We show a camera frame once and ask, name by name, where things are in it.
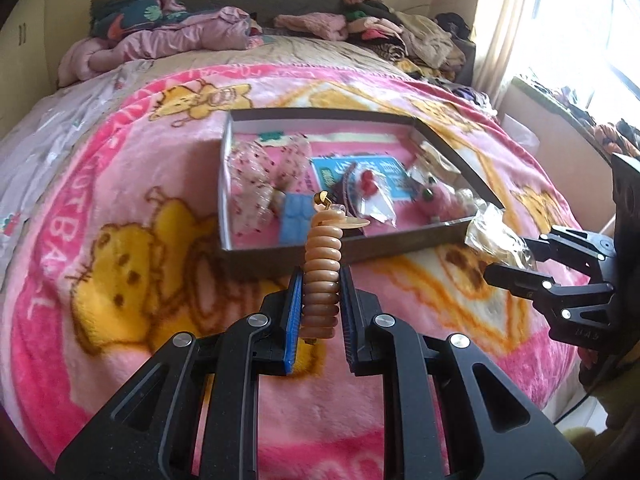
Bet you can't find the white pearl hair clip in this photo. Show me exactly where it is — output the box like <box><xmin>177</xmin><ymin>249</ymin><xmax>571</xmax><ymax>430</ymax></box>
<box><xmin>451</xmin><ymin>187</ymin><xmax>489</xmax><ymax>216</ymax></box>

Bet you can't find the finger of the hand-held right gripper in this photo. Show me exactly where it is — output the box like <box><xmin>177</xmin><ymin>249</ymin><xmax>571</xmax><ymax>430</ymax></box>
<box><xmin>484</xmin><ymin>262</ymin><xmax>617</xmax><ymax>322</ymax></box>
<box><xmin>525</xmin><ymin>225</ymin><xmax>615</xmax><ymax>275</ymax></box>

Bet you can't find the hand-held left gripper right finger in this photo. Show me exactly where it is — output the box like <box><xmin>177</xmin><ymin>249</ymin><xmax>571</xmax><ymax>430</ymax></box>
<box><xmin>339</xmin><ymin>265</ymin><xmax>586</xmax><ymax>480</ymax></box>

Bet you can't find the yellow hair tie packet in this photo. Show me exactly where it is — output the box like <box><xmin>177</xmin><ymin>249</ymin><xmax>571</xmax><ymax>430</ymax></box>
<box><xmin>464</xmin><ymin>205</ymin><xmax>540</xmax><ymax>272</ymax></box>

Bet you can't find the beige spiral hair coil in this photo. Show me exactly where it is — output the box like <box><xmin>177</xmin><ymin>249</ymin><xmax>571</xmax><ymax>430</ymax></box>
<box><xmin>300</xmin><ymin>191</ymin><xmax>373</xmax><ymax>345</ymax></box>

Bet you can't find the pink crumpled duvet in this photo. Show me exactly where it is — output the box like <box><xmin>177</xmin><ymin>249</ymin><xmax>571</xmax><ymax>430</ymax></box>
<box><xmin>57</xmin><ymin>6</ymin><xmax>264</xmax><ymax>87</ymax></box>

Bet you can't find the dark floral pillow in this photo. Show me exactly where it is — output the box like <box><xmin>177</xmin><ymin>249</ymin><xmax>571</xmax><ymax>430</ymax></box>
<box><xmin>90</xmin><ymin>0</ymin><xmax>189</xmax><ymax>42</ymax></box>

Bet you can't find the blue fabric hair clip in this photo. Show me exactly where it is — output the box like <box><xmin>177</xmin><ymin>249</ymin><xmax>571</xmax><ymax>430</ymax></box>
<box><xmin>279</xmin><ymin>194</ymin><xmax>314</xmax><ymax>247</ymax></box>

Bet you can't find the pink cartoon blanket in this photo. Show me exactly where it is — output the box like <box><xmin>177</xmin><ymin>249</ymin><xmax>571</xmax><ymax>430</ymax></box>
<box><xmin>0</xmin><ymin>62</ymin><xmax>587</xmax><ymax>480</ymax></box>

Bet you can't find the brown cardboard box tray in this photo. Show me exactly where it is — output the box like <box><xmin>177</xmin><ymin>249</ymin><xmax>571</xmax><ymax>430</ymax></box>
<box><xmin>216</xmin><ymin>107</ymin><xmax>506</xmax><ymax>266</ymax></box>

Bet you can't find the pink fuzzy garment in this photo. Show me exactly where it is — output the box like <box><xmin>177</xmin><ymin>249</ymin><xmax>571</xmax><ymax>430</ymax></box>
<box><xmin>274</xmin><ymin>12</ymin><xmax>349</xmax><ymax>42</ymax></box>

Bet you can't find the pink plush hair clip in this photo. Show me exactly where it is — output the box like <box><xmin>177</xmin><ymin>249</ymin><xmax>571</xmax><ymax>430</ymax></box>
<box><xmin>417</xmin><ymin>185</ymin><xmax>469</xmax><ymax>222</ymax></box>

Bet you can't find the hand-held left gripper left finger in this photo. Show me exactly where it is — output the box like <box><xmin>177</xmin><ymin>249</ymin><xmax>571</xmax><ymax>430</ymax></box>
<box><xmin>55</xmin><ymin>266</ymin><xmax>306</xmax><ymax>480</ymax></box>

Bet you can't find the window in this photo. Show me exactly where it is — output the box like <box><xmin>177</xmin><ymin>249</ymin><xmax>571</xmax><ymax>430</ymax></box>
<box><xmin>520</xmin><ymin>0</ymin><xmax>640</xmax><ymax>103</ymax></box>

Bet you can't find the cream curtain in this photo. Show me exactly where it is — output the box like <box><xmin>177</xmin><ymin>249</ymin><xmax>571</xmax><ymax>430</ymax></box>
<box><xmin>472</xmin><ymin>0</ymin><xmax>533</xmax><ymax>113</ymax></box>

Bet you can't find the blue printed card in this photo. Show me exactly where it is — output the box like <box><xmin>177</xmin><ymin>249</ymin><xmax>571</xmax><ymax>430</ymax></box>
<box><xmin>311</xmin><ymin>156</ymin><xmax>408</xmax><ymax>202</ymax></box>

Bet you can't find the pink mesh hair bow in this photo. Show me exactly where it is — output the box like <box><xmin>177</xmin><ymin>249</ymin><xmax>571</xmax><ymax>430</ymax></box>
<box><xmin>227</xmin><ymin>140</ymin><xmax>282</xmax><ymax>235</ymax></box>
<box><xmin>277</xmin><ymin>132</ymin><xmax>314</xmax><ymax>196</ymax></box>

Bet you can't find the brown hair clip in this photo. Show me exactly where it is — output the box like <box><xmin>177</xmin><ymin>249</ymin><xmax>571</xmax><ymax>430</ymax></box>
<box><xmin>331</xmin><ymin>167</ymin><xmax>367</xmax><ymax>207</ymax></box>

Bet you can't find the pile of clothes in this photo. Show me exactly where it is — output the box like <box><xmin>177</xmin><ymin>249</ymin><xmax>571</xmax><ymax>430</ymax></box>
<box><xmin>342</xmin><ymin>0</ymin><xmax>477</xmax><ymax>85</ymax></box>

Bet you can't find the red ball hair tie packet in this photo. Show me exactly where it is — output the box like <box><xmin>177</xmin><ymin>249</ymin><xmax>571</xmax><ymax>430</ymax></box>
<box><xmin>356</xmin><ymin>169</ymin><xmax>397</xmax><ymax>224</ymax></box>

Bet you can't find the clear earring packet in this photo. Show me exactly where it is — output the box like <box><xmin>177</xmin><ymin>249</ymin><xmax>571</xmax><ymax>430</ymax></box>
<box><xmin>407</xmin><ymin>137</ymin><xmax>463</xmax><ymax>182</ymax></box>

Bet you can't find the pale printed bed sheet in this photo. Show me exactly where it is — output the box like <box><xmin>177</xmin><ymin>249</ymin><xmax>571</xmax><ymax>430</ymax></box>
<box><xmin>0</xmin><ymin>59</ymin><xmax>153</xmax><ymax>291</ymax></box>

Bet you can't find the cream wardrobe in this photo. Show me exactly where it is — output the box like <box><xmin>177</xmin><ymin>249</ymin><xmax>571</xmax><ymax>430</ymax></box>
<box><xmin>0</xmin><ymin>0</ymin><xmax>68</xmax><ymax>128</ymax></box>

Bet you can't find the person's right forearm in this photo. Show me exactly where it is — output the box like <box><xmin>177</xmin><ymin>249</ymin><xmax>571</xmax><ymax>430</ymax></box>
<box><xmin>597</xmin><ymin>375</ymin><xmax>640</xmax><ymax>433</ymax></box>

